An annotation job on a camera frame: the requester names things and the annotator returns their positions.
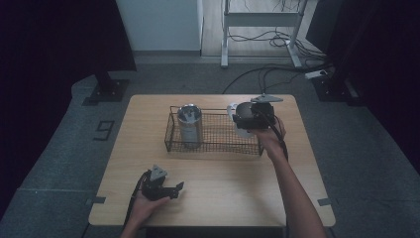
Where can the white metal desk frame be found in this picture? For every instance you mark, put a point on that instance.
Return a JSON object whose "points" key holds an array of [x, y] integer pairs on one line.
{"points": [[261, 19]]}

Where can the grey tape piece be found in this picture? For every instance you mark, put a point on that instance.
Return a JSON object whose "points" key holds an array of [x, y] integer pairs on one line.
{"points": [[324, 201], [96, 200]]}

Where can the tall stainless steel cup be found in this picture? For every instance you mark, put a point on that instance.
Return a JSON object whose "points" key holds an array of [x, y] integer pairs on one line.
{"points": [[189, 127]]}

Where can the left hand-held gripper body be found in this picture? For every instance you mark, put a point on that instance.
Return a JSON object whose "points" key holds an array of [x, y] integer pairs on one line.
{"points": [[153, 186]]}

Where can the black stand base plate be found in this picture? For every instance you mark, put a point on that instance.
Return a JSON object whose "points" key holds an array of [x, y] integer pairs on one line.
{"points": [[110, 91], [333, 89]]}

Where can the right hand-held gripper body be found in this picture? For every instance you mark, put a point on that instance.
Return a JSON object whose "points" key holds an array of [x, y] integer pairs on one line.
{"points": [[262, 114]]}

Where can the person's right hand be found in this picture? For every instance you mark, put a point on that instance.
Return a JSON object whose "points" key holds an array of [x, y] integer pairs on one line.
{"points": [[269, 139]]}

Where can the white power strip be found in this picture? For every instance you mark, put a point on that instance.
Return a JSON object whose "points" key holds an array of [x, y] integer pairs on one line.
{"points": [[315, 74]]}

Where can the person's left hand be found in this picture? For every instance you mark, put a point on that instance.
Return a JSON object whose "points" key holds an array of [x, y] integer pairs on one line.
{"points": [[143, 208]]}

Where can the dark curtain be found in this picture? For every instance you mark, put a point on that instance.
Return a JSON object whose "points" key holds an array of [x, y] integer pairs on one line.
{"points": [[379, 49], [49, 49]]}

